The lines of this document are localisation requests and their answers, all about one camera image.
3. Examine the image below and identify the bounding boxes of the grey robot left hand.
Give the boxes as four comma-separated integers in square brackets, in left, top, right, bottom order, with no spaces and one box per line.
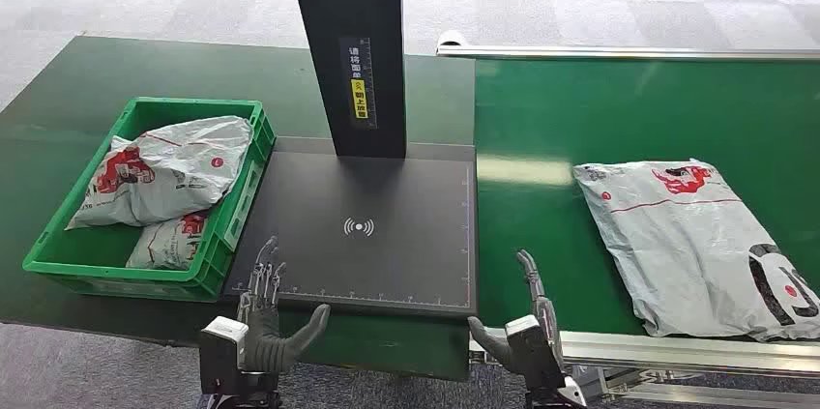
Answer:
[235,234,333,375]

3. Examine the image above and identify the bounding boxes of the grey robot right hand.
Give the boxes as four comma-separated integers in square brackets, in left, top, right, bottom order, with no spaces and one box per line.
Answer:
[466,248,567,374]

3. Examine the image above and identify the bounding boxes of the grey poly mailer black letters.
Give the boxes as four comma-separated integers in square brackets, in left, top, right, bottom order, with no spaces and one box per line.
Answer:
[571,159,820,343]

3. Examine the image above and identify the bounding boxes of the green conveyor belt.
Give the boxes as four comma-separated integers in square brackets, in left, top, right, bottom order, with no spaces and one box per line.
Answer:
[473,56,820,347]

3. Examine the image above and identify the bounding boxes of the small grey red-print poly mailer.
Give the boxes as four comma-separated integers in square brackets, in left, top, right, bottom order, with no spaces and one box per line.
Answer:
[125,210,212,272]

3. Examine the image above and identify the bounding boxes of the green plastic crate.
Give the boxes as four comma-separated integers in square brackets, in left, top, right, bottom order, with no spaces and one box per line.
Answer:
[22,96,278,304]

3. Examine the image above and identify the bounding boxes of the large grey red-print poly mailer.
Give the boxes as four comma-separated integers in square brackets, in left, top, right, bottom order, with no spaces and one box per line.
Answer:
[65,115,255,231]

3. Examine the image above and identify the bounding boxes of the black and yellow column label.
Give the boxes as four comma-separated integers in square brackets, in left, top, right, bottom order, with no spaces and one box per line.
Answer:
[338,36,378,131]

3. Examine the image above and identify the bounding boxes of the black scanner column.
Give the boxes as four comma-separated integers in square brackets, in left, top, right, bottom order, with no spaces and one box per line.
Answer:
[283,0,409,161]

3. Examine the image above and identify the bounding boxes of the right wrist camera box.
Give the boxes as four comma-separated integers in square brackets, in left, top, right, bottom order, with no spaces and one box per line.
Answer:
[504,314,565,394]

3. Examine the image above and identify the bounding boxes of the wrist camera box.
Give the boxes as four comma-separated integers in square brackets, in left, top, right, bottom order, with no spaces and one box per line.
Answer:
[198,315,250,388]
[504,314,565,394]

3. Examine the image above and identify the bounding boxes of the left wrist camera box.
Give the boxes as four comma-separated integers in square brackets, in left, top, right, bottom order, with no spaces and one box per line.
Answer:
[198,315,250,388]

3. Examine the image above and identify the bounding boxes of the wide aluminium conveyor side rail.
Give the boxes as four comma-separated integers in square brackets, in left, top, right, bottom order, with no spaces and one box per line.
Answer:
[469,326,820,382]

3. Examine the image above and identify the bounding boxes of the black scanner base plate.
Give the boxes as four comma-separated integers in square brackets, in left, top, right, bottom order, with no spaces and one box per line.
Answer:
[221,135,480,318]

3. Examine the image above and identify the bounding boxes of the thin aluminium conveyor side rail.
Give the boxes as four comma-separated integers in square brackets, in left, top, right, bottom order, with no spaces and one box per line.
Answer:
[436,44,820,64]

